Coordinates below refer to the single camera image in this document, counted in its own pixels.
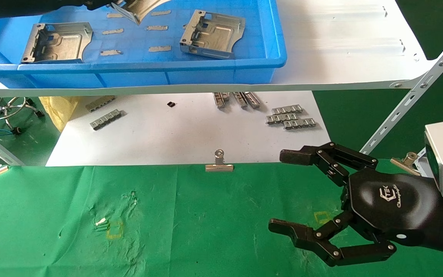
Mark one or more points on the large stamped metal bracket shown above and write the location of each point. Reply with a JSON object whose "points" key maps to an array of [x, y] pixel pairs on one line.
{"points": [[140, 9], [214, 34], [58, 44]]}

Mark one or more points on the small black plastic piece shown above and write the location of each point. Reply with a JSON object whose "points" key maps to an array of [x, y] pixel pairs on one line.
{"points": [[171, 104]]}

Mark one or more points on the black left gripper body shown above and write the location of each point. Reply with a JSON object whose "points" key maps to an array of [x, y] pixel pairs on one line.
{"points": [[21, 5]]}

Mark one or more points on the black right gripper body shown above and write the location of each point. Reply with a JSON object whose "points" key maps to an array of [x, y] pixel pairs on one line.
{"points": [[394, 207]]}

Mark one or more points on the grey toothed metal strip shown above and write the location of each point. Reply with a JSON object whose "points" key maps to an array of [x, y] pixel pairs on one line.
{"points": [[252, 100], [282, 118], [226, 96], [240, 100], [106, 119], [218, 100], [300, 124], [100, 104], [287, 109]]}

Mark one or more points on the chrome stool base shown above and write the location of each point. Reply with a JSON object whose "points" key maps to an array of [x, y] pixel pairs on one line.
{"points": [[10, 111]]}

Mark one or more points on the green table cloth with marks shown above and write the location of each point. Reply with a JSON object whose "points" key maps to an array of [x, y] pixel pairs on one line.
{"points": [[206, 223]]}

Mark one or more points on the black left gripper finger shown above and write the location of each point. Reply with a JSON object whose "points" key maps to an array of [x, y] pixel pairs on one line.
{"points": [[96, 4]]}

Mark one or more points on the blue plastic bin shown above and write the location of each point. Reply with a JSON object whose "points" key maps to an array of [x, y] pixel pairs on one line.
{"points": [[137, 73]]}

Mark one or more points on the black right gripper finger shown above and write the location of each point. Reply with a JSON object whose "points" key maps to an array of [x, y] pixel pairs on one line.
{"points": [[333, 157], [321, 246]]}

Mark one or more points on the small white paper scrap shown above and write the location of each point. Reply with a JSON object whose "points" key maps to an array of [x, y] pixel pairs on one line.
{"points": [[100, 222]]}

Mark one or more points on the white shelf board holding strips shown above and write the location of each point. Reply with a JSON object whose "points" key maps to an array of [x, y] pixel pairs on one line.
{"points": [[167, 134]]}

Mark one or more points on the white shelf board holding bin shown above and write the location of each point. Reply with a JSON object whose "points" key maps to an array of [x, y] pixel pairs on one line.
{"points": [[340, 46]]}

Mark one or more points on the yellow cloth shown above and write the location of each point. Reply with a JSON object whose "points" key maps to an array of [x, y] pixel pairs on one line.
{"points": [[58, 111]]}

